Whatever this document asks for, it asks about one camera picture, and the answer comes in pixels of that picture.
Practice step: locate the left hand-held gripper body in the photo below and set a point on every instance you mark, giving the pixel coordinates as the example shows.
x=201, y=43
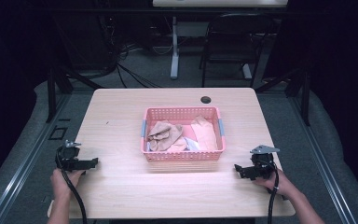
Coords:
x=67, y=154

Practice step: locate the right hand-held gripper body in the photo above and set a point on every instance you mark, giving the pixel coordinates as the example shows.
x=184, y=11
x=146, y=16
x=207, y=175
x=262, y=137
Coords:
x=262, y=161

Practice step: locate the person's left hand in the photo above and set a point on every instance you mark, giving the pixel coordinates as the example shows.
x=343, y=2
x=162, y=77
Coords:
x=62, y=183

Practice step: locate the person's right hand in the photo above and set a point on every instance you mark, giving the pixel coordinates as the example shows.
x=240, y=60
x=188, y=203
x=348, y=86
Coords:
x=281, y=186

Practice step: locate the peach folded cloth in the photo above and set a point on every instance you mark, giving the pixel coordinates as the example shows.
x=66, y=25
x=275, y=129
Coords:
x=205, y=133

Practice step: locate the white light blue cloth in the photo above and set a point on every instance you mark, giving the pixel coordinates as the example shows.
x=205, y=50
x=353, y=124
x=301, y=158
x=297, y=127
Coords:
x=192, y=145

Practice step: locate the pink plastic basket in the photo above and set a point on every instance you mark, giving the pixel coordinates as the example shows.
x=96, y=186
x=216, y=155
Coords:
x=182, y=157

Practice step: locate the black metal stand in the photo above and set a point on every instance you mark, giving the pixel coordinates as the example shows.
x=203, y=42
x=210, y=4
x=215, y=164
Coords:
x=301, y=90
x=56, y=90

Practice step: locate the tan crumpled socks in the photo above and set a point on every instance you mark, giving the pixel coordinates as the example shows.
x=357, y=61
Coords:
x=164, y=135

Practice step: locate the black folding chair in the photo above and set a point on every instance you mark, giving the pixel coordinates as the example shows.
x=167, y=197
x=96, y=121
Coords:
x=234, y=40

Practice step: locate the white desk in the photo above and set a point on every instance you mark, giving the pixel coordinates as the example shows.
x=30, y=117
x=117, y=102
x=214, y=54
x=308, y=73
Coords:
x=175, y=46

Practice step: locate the black floor socket frame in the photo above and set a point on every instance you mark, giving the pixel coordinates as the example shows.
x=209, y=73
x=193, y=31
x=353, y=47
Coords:
x=58, y=133

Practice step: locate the metal floor rail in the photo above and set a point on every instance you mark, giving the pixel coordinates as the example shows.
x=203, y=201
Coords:
x=28, y=161
x=323, y=161

